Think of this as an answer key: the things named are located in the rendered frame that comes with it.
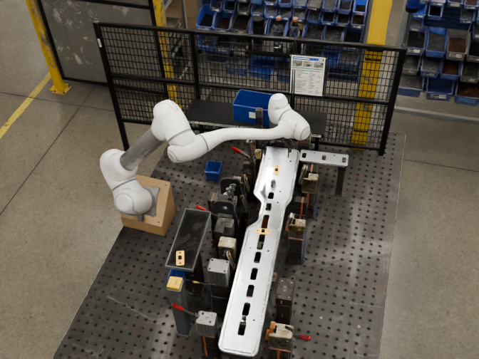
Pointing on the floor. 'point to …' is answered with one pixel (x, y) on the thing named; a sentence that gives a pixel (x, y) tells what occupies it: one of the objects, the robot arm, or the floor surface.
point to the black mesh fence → (244, 78)
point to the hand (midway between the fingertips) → (276, 153)
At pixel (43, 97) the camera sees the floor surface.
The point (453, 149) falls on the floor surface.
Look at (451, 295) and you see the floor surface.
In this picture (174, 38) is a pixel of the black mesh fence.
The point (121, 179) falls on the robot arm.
